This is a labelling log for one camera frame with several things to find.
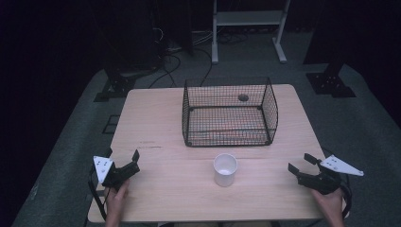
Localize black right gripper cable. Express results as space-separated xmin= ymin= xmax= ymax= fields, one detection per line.
xmin=340 ymin=175 xmax=353 ymax=219

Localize person's left hand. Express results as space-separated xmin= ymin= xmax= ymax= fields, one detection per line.
xmin=104 ymin=179 xmax=131 ymax=222

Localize black floor cables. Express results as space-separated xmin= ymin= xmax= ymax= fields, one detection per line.
xmin=147 ymin=29 xmax=250 ymax=90

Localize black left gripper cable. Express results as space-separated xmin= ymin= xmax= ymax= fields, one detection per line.
xmin=87 ymin=166 xmax=109 ymax=222

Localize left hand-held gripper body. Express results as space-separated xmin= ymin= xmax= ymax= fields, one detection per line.
xmin=93 ymin=155 xmax=141 ymax=192

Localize black stand base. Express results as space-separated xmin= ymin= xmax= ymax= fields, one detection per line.
xmin=305 ymin=60 xmax=357 ymax=99
xmin=93 ymin=62 xmax=160 ymax=103

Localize person's right hand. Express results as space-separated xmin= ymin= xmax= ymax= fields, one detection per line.
xmin=311 ymin=186 xmax=346 ymax=227

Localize black tape floor marking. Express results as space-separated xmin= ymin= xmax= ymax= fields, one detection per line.
xmin=101 ymin=114 xmax=121 ymax=135

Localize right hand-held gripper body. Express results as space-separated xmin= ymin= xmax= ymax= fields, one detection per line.
xmin=296 ymin=154 xmax=365 ymax=196

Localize white metal stand frame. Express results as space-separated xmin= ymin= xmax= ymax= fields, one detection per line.
xmin=211 ymin=0 xmax=291 ymax=65

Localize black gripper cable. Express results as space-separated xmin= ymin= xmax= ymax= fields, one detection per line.
xmin=87 ymin=166 xmax=109 ymax=222
xmin=340 ymin=175 xmax=353 ymax=219

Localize white cup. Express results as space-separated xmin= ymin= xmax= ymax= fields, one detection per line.
xmin=213 ymin=152 xmax=239 ymax=188

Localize black wire basket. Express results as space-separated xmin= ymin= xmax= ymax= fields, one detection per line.
xmin=181 ymin=77 xmax=280 ymax=148

